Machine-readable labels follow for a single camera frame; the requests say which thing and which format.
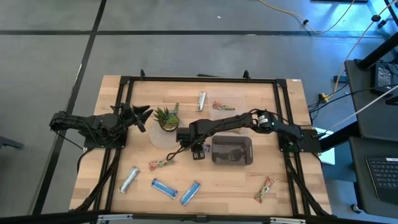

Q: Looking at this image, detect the black laptop desk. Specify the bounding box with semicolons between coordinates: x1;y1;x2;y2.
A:
348;136;398;218

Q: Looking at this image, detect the potted succulent plant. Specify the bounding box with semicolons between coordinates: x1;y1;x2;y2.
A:
152;102;182;133

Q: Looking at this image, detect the black metal table frame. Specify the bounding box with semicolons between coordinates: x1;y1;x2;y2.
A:
70;68;332;218

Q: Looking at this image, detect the green red granola bar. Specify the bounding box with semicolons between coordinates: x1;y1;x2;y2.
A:
212;101;236;111
253;176;275;204
148;157;175;172

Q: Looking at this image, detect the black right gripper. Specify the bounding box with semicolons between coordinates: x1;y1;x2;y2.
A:
176;122;208;161

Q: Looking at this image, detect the yellow floor cable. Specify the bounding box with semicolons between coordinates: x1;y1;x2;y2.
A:
257;0;357;34

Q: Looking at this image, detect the black horizontal beam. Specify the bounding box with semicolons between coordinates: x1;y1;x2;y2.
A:
0;210;398;224

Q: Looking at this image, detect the silver granola bar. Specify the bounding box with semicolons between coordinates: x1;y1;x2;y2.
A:
195;91;208;113
118;166;141;195

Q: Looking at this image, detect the round woven placemat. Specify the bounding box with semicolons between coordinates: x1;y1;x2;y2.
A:
148;119;187;151

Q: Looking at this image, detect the blue granola bar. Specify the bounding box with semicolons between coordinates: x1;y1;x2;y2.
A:
150;178;179;200
179;180;201;207

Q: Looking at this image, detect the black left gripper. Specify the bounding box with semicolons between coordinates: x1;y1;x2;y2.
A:
119;102;154;134

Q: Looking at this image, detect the dark grey plastic bin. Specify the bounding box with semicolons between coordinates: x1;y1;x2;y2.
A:
211;135;253;166

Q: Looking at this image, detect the black stand leg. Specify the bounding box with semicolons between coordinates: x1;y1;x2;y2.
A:
356;39;398;71
318;121;358;153

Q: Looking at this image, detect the white cable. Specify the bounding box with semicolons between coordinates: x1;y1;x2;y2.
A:
329;92;398;130

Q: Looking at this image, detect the pale yellow cable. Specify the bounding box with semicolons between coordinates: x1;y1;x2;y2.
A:
333;0;398;94

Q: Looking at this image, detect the black side desk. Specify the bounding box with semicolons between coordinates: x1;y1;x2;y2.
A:
344;58;398;138

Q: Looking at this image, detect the black power adapter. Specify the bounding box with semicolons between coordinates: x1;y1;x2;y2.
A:
371;62;398;96

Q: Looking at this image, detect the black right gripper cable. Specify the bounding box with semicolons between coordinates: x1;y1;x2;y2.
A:
166;144;192;162

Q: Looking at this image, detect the grey chair leg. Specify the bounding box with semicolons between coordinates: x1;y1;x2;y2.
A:
0;135;25;151

